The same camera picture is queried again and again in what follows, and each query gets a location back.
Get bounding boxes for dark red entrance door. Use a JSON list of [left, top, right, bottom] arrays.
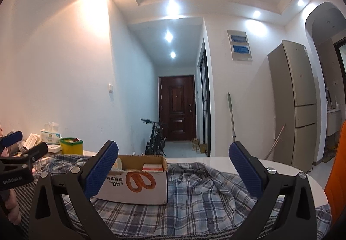
[[158, 75, 196, 141]]

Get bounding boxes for broom with pink handle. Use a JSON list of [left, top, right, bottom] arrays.
[[264, 124, 286, 160]]

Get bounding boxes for left hand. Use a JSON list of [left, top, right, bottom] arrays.
[[5, 189, 21, 225]]

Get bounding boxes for cardboard box with pretzel print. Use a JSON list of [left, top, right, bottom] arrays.
[[96, 155, 168, 205]]

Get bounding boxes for blue plaid cloth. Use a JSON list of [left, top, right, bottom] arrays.
[[14, 155, 331, 239]]

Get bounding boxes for small cardboard boxes on floor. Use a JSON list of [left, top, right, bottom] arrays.
[[191, 138, 208, 155]]

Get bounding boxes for yellow tub with green rim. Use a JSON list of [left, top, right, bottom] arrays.
[[60, 138, 83, 155]]

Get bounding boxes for orange chair back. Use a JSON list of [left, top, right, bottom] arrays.
[[324, 122, 346, 225]]

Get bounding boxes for beige small box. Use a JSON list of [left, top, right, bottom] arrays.
[[112, 157, 123, 170]]

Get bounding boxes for tissue box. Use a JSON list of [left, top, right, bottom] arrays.
[[40, 122, 61, 145]]

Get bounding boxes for black bicycle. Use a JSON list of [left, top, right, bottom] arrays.
[[141, 119, 166, 156]]

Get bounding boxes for white upright box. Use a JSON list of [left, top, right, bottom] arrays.
[[23, 133, 40, 150]]

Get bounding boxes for wall electrical panel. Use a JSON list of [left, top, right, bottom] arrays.
[[227, 30, 252, 61]]

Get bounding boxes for black framed glass door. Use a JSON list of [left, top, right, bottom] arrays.
[[199, 44, 211, 157]]

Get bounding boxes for beige refrigerator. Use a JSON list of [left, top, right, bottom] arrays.
[[268, 40, 317, 172]]

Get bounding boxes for white flat box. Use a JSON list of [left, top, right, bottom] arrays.
[[48, 144, 62, 154]]

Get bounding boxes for red white carton box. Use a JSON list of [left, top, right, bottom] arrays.
[[142, 163, 164, 172]]

